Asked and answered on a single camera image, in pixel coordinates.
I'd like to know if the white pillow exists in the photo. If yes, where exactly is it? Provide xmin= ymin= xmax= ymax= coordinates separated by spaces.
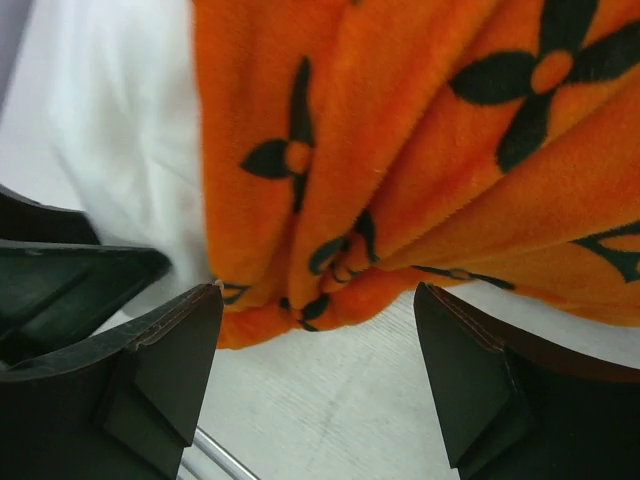
xmin=0 ymin=0 xmax=216 ymax=291

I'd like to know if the orange patterned pillowcase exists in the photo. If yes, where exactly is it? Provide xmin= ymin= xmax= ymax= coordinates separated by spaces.
xmin=192 ymin=1 xmax=639 ymax=349

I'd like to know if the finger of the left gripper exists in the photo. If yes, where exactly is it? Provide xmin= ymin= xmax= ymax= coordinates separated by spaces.
xmin=1 ymin=188 xmax=169 ymax=366

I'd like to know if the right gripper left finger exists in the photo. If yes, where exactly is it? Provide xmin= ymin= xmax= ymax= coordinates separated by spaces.
xmin=1 ymin=284 xmax=223 ymax=479

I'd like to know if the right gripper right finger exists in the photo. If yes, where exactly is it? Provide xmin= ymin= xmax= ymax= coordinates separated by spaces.
xmin=414 ymin=284 xmax=639 ymax=480

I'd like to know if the aluminium front rail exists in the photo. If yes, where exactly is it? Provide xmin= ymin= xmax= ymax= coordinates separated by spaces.
xmin=176 ymin=426 xmax=259 ymax=480

